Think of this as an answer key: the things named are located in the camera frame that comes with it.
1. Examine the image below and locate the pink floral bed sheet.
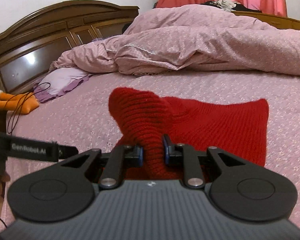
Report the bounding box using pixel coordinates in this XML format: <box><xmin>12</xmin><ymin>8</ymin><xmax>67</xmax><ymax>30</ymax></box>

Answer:
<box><xmin>13</xmin><ymin>71</ymin><xmax>300</xmax><ymax>227</ymax></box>

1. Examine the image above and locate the red knit sweater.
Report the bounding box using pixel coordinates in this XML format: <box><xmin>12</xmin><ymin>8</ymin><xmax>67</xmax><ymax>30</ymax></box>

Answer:
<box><xmin>108</xmin><ymin>87</ymin><xmax>269</xmax><ymax>180</ymax></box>

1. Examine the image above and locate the orange white plush toy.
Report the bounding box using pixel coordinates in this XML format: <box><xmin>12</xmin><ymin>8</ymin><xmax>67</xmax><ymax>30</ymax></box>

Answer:
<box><xmin>0</xmin><ymin>90</ymin><xmax>39</xmax><ymax>114</ymax></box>

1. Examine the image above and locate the pink quilted duvet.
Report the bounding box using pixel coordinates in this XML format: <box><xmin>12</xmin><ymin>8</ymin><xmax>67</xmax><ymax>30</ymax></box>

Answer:
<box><xmin>50</xmin><ymin>4</ymin><xmax>300</xmax><ymax>76</ymax></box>

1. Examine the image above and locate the wooden headboard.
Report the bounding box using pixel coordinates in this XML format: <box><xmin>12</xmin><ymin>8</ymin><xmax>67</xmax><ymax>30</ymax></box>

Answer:
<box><xmin>0</xmin><ymin>0</ymin><xmax>139</xmax><ymax>94</ymax></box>

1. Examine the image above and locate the pile of dark clothes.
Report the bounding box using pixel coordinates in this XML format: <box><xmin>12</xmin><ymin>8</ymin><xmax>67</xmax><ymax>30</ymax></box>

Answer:
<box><xmin>202</xmin><ymin>0</ymin><xmax>261</xmax><ymax>13</ymax></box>

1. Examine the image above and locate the black cord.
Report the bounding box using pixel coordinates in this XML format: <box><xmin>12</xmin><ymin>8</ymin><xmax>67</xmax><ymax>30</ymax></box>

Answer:
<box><xmin>6</xmin><ymin>81</ymin><xmax>51</xmax><ymax>135</ymax></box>

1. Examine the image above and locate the lilac pillow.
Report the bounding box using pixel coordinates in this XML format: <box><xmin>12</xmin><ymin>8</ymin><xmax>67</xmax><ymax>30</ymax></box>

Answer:
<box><xmin>34</xmin><ymin>67</ymin><xmax>92</xmax><ymax>103</ymax></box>

